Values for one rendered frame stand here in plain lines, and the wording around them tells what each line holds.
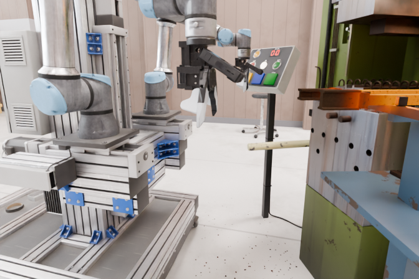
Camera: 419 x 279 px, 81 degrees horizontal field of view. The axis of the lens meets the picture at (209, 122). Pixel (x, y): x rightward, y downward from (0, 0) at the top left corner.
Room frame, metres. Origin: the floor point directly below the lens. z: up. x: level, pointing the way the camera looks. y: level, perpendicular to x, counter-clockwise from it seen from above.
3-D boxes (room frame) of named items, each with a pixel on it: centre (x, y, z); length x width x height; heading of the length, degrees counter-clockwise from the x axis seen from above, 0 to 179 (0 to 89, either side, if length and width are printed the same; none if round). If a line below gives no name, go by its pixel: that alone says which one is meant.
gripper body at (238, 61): (1.48, -0.19, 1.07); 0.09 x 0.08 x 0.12; 76
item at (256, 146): (1.41, -0.44, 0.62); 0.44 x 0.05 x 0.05; 102
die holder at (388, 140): (1.08, -0.83, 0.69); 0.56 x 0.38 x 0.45; 102
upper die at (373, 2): (1.13, -0.81, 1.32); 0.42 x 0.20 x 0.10; 102
